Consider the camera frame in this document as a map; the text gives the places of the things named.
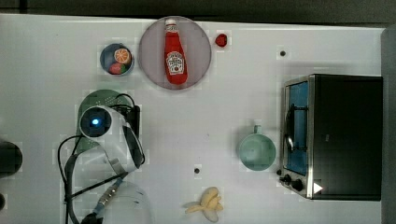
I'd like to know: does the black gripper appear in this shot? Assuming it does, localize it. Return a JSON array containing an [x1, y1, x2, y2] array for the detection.
[[119, 105, 141, 136]]

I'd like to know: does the green oval strainer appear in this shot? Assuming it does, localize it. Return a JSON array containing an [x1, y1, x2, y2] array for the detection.
[[74, 89, 134, 155]]

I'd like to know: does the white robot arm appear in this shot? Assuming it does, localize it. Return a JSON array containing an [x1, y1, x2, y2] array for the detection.
[[74, 105, 153, 224]]

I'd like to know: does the toy strawberry in bowl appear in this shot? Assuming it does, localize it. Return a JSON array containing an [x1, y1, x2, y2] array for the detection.
[[108, 63, 127, 75]]

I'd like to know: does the toy orange slice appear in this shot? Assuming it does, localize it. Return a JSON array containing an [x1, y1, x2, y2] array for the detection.
[[114, 49, 131, 64]]

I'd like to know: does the red plush ketchup bottle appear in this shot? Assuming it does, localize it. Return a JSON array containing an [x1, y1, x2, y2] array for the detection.
[[164, 19, 188, 85]]

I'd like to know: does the small blue bowl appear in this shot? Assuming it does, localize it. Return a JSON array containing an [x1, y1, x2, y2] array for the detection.
[[100, 43, 134, 76]]

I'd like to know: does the grey round plate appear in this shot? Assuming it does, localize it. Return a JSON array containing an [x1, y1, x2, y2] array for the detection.
[[137, 16, 212, 90]]

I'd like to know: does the red toy strawberry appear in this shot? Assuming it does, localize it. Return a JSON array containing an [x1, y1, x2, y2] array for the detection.
[[215, 34, 228, 48]]

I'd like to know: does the peeled toy banana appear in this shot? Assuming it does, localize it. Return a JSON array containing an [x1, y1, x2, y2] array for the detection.
[[185, 187, 223, 223]]

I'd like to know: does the light green mug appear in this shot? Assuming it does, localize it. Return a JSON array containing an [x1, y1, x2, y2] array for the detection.
[[238, 125, 276, 171]]

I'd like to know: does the black toaster oven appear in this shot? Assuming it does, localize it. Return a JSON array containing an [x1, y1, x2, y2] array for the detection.
[[277, 74, 383, 201]]

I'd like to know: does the black cylinder mount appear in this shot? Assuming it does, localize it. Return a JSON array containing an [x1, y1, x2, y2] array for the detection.
[[0, 142, 22, 178]]

